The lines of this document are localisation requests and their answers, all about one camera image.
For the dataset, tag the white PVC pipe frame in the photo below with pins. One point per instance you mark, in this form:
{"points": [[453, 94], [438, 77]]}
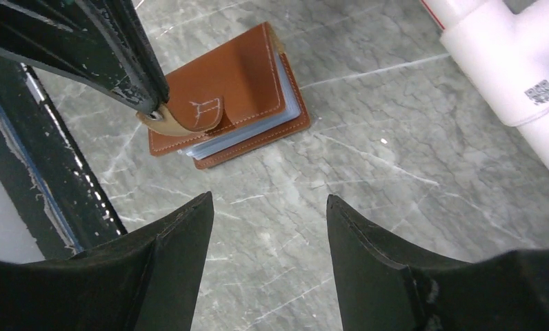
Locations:
{"points": [[506, 57]]}

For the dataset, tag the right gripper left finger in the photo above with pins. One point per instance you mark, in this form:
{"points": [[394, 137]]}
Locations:
{"points": [[148, 279]]}

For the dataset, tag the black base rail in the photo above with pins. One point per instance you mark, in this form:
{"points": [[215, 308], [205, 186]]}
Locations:
{"points": [[45, 174]]}

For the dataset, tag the brown leather card holder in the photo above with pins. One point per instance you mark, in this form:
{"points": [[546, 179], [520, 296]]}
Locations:
{"points": [[231, 100]]}

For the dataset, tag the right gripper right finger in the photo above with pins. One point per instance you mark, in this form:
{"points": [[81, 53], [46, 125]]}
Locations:
{"points": [[384, 282]]}

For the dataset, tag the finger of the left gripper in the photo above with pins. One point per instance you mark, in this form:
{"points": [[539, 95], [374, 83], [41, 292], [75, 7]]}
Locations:
{"points": [[101, 44]]}

